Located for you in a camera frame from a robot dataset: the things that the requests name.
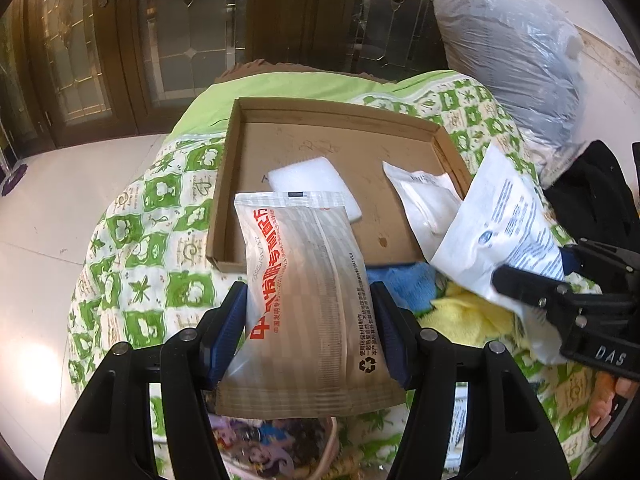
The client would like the white foam pad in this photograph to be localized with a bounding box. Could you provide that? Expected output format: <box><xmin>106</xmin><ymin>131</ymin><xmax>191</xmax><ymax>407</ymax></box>
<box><xmin>267</xmin><ymin>156</ymin><xmax>363</xmax><ymax>223</ymax></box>

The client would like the large clear plastic bag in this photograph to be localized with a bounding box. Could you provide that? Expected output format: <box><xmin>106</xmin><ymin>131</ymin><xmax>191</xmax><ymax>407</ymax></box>
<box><xmin>432</xmin><ymin>0</ymin><xmax>593</xmax><ymax>186</ymax></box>

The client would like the yellow towel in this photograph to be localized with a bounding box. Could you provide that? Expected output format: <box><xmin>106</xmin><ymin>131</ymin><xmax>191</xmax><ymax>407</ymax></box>
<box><xmin>415</xmin><ymin>282</ymin><xmax>531</xmax><ymax>348</ymax></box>

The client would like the white printed plastic packet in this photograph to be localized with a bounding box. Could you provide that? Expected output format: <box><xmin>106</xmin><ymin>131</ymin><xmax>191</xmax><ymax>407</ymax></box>
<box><xmin>430</xmin><ymin>144</ymin><xmax>568</xmax><ymax>366</ymax></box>

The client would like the pink cartoon pouch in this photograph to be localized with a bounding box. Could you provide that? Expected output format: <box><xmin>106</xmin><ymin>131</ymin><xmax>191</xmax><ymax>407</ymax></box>
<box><xmin>207</xmin><ymin>412</ymin><xmax>341</xmax><ymax>480</ymax></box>

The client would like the wooden glass-door cabinet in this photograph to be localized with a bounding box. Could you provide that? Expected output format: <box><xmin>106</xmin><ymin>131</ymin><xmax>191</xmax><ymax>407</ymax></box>
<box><xmin>0</xmin><ymin>0</ymin><xmax>493</xmax><ymax>151</ymax></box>

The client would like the black garment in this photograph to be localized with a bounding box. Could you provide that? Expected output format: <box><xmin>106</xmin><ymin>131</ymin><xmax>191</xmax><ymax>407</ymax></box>
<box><xmin>542</xmin><ymin>140</ymin><xmax>640</xmax><ymax>256</ymax></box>

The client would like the white printed paper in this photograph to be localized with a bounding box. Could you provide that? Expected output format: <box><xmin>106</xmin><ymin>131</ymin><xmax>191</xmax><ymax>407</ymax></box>
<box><xmin>448</xmin><ymin>384</ymin><xmax>471</xmax><ymax>467</ymax></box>

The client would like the green patterned blanket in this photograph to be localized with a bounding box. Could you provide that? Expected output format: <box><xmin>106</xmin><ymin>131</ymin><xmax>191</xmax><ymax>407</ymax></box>
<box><xmin>67</xmin><ymin>70</ymin><xmax>606</xmax><ymax>480</ymax></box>

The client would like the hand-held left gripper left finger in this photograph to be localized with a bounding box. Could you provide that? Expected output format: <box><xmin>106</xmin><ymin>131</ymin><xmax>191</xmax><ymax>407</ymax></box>
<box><xmin>44</xmin><ymin>282</ymin><xmax>249</xmax><ymax>480</ymax></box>

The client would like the person's right hand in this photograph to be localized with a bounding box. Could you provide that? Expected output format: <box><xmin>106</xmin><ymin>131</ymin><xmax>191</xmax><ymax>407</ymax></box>
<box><xmin>587</xmin><ymin>375</ymin><xmax>640</xmax><ymax>429</ymax></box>

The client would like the small white plastic packet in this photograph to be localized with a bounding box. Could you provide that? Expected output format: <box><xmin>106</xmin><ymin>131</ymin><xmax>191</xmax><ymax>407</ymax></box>
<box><xmin>382</xmin><ymin>161</ymin><xmax>463</xmax><ymax>263</ymax></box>

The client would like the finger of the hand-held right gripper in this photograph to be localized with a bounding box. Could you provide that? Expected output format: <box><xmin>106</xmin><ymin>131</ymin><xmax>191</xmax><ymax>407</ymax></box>
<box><xmin>559</xmin><ymin>239</ymin><xmax>640</xmax><ymax>282</ymax></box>
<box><xmin>491</xmin><ymin>264</ymin><xmax>596</xmax><ymax>347</ymax></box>

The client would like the blue towel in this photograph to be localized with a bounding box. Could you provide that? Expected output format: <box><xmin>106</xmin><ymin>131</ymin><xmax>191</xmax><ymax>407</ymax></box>
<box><xmin>367</xmin><ymin>261</ymin><xmax>443</xmax><ymax>316</ymax></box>

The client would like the shallow cardboard box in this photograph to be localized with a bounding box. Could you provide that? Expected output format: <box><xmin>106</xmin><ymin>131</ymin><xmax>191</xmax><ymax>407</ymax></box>
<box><xmin>205</xmin><ymin>96</ymin><xmax>473</xmax><ymax>273</ymax></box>

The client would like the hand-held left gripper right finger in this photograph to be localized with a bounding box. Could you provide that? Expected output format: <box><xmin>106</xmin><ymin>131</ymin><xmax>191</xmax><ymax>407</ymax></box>
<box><xmin>369</xmin><ymin>281</ymin><xmax>572</xmax><ymax>480</ymax></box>

